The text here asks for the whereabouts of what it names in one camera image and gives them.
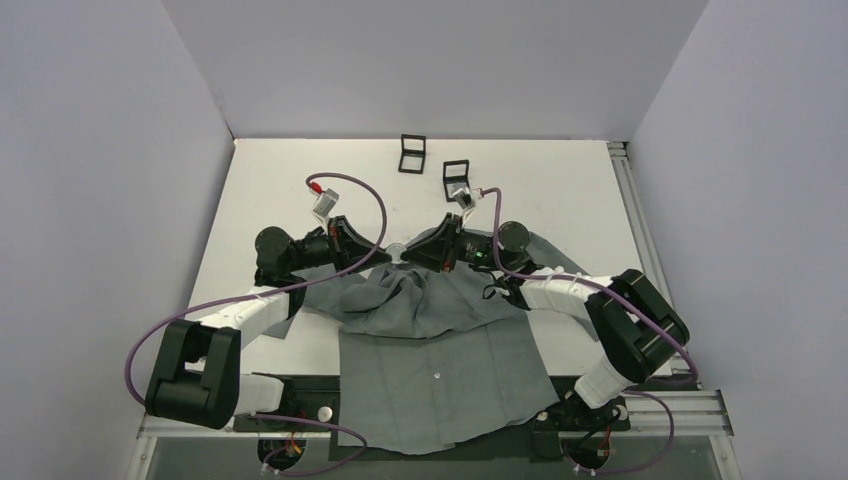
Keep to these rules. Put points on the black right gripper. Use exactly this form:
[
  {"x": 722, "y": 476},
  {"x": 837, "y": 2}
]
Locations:
[{"x": 454, "y": 242}]

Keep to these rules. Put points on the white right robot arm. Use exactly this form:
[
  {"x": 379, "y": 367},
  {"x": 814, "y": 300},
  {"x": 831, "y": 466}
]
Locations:
[{"x": 637, "y": 328}]

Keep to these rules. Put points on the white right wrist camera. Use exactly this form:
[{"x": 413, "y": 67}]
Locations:
[{"x": 467, "y": 199}]

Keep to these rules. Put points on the aluminium rail front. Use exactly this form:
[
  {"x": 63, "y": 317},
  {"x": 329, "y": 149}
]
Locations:
[{"x": 693, "y": 413}]

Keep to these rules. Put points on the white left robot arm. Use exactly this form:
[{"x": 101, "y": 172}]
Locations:
[{"x": 197, "y": 377}]

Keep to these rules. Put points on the grey button-up shirt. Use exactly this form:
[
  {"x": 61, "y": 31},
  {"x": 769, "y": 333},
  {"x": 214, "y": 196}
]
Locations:
[{"x": 428, "y": 360}]

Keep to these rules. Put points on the aluminium rail right side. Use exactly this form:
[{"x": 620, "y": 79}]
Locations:
[{"x": 646, "y": 249}]

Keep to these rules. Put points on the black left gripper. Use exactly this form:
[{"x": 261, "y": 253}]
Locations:
[{"x": 347, "y": 248}]

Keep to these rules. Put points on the aluminium rail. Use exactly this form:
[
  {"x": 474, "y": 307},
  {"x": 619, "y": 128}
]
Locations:
[
  {"x": 646, "y": 249},
  {"x": 693, "y": 413}
]

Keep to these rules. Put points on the black frame stand left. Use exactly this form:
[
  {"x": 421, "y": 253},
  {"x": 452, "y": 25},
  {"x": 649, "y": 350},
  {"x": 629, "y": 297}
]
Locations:
[{"x": 413, "y": 146}]

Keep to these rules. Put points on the black frame stand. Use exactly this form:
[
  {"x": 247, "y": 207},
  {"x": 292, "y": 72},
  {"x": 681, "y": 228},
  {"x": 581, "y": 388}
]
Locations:
[
  {"x": 413, "y": 146},
  {"x": 455, "y": 175}
]

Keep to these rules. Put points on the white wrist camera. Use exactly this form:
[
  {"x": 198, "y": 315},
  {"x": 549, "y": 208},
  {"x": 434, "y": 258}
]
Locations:
[
  {"x": 324, "y": 203},
  {"x": 467, "y": 199}
]

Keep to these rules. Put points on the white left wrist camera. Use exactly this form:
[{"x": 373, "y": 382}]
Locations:
[{"x": 324, "y": 203}]

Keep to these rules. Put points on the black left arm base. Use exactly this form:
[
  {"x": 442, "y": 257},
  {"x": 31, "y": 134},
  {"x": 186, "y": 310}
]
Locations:
[{"x": 314, "y": 398}]

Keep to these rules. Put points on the black frame stand right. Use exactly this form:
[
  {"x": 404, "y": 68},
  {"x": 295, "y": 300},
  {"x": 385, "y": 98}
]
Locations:
[{"x": 455, "y": 175}]

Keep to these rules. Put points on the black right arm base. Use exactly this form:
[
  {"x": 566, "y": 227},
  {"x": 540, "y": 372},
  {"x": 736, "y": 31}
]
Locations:
[{"x": 570, "y": 430}]

